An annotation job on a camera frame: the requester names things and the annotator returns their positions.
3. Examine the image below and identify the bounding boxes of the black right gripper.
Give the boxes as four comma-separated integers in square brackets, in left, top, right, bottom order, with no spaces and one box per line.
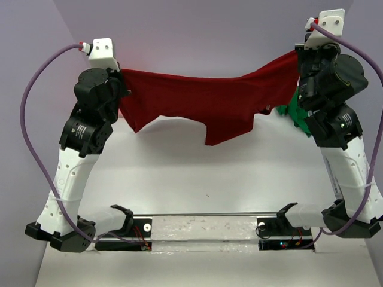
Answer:
[296,32,340,109]

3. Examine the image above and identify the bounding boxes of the red t-shirt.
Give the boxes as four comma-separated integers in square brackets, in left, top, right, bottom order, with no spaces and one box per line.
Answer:
[120,51,299,146]

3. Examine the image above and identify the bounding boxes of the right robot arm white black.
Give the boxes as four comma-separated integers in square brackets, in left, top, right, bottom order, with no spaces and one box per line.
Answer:
[275,44,382,239]

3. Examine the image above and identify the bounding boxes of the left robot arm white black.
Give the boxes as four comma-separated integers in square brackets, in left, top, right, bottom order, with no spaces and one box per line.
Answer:
[25,68,133,253]

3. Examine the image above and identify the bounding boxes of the green t-shirt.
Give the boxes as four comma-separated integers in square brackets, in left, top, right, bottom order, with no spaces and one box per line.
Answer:
[275,86,312,137]

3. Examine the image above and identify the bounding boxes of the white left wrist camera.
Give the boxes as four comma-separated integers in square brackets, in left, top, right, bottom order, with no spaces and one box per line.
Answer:
[79,38,120,72]

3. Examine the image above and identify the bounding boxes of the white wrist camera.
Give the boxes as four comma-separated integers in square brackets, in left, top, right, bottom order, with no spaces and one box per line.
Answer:
[304,8,345,50]
[79,38,120,72]

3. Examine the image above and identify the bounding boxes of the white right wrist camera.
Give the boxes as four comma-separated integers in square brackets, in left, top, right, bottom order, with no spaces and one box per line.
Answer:
[304,8,345,50]

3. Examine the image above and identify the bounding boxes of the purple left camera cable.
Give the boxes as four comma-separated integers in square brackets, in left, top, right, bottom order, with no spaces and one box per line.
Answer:
[19,44,150,250]

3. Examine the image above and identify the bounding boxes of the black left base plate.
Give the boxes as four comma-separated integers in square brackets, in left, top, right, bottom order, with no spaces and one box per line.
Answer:
[94,216,153,252]

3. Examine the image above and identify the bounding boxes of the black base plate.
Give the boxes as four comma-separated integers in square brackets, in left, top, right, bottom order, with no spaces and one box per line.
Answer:
[255,217,314,251]
[94,216,153,252]

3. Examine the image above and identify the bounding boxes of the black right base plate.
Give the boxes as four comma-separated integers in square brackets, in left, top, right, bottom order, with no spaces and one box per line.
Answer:
[255,217,314,251]

